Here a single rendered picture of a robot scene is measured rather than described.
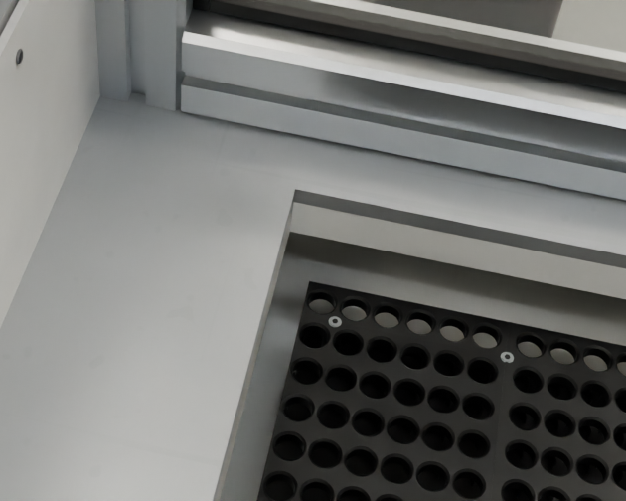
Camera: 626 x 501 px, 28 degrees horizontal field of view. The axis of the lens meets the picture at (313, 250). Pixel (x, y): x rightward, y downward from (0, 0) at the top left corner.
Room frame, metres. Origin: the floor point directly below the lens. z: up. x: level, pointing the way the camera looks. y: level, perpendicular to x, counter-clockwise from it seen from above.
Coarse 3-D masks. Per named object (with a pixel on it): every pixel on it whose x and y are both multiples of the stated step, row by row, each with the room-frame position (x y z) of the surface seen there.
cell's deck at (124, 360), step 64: (128, 128) 0.36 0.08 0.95; (192, 128) 0.37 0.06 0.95; (256, 128) 0.37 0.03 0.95; (64, 192) 0.32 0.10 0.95; (128, 192) 0.33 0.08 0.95; (192, 192) 0.33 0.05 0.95; (256, 192) 0.34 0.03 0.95; (320, 192) 0.34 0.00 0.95; (384, 192) 0.35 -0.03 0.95; (448, 192) 0.35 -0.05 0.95; (512, 192) 0.36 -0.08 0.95; (576, 192) 0.36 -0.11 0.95; (64, 256) 0.29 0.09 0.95; (128, 256) 0.29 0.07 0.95; (192, 256) 0.30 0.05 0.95; (256, 256) 0.30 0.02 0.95; (448, 256) 0.34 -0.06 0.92; (512, 256) 0.33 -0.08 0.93; (576, 256) 0.33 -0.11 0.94; (64, 320) 0.26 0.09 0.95; (128, 320) 0.26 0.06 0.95; (192, 320) 0.27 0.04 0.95; (256, 320) 0.27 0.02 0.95; (0, 384) 0.23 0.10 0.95; (64, 384) 0.23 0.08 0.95; (128, 384) 0.24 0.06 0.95; (192, 384) 0.24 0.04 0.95; (0, 448) 0.20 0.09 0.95; (64, 448) 0.21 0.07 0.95; (128, 448) 0.21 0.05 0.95; (192, 448) 0.22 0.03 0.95
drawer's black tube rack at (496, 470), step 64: (320, 320) 0.31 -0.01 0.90; (320, 384) 0.28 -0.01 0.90; (384, 384) 0.29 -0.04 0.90; (448, 384) 0.29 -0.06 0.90; (512, 384) 0.29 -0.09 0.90; (576, 384) 0.30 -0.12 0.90; (320, 448) 0.27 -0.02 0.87; (384, 448) 0.25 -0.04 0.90; (448, 448) 0.26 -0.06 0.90; (512, 448) 0.26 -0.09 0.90; (576, 448) 0.27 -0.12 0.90
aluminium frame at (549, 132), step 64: (0, 0) 0.30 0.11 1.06; (128, 0) 0.38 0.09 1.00; (192, 0) 0.39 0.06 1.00; (128, 64) 0.38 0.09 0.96; (192, 64) 0.37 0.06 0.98; (256, 64) 0.37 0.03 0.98; (320, 64) 0.37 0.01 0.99; (384, 64) 0.37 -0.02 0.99; (448, 64) 0.38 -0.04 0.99; (512, 64) 0.38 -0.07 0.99; (320, 128) 0.37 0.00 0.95; (384, 128) 0.37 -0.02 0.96; (448, 128) 0.37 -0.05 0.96; (512, 128) 0.36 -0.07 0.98; (576, 128) 0.36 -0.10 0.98
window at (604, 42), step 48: (240, 0) 0.39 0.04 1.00; (288, 0) 0.39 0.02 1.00; (336, 0) 0.39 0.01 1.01; (384, 0) 0.39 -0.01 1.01; (432, 0) 0.39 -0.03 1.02; (480, 0) 0.38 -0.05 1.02; (528, 0) 0.38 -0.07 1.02; (576, 0) 0.38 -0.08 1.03; (624, 0) 0.38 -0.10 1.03; (528, 48) 0.38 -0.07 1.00; (576, 48) 0.38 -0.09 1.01; (624, 48) 0.38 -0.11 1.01
